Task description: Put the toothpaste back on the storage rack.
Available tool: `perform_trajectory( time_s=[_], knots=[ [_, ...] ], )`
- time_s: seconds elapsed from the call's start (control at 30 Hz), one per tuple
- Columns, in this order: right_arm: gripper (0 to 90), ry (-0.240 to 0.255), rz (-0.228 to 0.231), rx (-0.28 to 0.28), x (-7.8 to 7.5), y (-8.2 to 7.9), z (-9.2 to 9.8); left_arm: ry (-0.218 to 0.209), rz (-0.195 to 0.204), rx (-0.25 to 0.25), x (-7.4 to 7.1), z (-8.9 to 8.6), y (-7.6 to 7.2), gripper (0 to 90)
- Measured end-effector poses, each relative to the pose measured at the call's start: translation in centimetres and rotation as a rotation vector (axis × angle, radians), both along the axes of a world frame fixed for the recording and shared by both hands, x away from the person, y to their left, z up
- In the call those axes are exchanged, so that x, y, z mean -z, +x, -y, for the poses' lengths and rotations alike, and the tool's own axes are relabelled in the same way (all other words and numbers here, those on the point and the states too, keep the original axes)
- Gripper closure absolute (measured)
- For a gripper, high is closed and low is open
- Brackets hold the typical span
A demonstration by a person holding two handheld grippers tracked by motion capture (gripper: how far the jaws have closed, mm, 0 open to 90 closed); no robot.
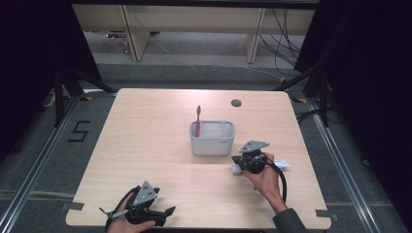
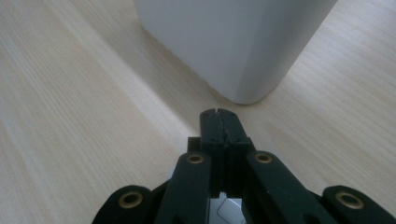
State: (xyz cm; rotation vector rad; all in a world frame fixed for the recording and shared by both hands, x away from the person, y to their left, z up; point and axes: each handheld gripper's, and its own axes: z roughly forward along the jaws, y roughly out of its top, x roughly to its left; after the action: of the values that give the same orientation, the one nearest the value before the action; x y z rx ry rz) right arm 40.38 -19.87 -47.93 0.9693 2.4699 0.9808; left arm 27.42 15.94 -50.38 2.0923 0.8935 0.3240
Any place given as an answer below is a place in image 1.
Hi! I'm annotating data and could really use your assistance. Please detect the person's right hand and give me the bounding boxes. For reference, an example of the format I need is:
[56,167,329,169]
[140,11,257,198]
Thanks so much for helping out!
[242,152,290,216]

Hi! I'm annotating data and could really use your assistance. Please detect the aluminium floor rail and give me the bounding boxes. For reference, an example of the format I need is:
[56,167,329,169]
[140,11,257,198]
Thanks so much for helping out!
[0,94,83,233]
[305,96,383,233]

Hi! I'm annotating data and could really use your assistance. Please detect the pink toothbrush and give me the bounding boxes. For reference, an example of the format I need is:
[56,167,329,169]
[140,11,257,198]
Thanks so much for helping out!
[193,104,203,139]

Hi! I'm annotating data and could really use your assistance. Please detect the white toothbrush holder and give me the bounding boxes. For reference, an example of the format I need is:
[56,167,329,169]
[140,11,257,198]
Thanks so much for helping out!
[189,119,236,157]

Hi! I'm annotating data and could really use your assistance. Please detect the bundle of black cables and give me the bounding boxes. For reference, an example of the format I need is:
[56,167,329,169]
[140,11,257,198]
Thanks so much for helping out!
[258,8,303,78]

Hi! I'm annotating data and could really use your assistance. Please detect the pink item under desk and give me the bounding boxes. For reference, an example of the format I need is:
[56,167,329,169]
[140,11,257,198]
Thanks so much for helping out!
[105,30,129,54]

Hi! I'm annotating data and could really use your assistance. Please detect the black metal stand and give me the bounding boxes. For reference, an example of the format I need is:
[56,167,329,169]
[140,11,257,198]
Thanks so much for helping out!
[52,63,119,128]
[274,63,332,128]

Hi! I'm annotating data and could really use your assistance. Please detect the person's left hand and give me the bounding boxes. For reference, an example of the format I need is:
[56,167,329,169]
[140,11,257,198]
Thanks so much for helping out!
[106,191,157,233]

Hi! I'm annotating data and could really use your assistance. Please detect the grey cable connector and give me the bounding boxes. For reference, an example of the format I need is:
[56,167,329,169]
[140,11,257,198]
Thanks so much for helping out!
[98,207,129,221]

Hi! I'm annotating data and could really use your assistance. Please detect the light wooden desk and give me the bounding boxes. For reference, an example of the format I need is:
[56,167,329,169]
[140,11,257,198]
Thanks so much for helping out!
[71,3,317,64]

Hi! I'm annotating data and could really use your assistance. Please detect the grey tape piece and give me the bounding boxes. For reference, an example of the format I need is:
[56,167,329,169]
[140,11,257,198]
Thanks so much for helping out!
[315,209,340,223]
[60,201,86,213]

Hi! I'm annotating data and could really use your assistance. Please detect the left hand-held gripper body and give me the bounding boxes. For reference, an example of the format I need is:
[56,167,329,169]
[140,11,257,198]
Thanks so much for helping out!
[123,180,167,227]

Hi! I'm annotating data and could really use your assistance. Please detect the white floor cable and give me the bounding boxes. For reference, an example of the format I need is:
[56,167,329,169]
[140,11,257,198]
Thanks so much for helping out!
[240,65,284,81]

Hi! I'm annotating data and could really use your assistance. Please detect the white toothpaste tube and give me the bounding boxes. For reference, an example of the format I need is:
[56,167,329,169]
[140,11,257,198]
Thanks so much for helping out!
[231,157,291,176]

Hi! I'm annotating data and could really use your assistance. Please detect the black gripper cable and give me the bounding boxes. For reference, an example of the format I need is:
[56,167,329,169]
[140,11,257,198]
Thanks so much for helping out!
[104,192,134,231]
[264,160,290,204]

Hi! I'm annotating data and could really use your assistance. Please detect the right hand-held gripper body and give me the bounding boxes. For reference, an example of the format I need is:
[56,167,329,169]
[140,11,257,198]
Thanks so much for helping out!
[230,139,271,176]

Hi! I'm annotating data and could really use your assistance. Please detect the black floor cable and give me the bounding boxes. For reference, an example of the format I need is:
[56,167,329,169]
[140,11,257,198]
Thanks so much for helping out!
[295,109,323,124]

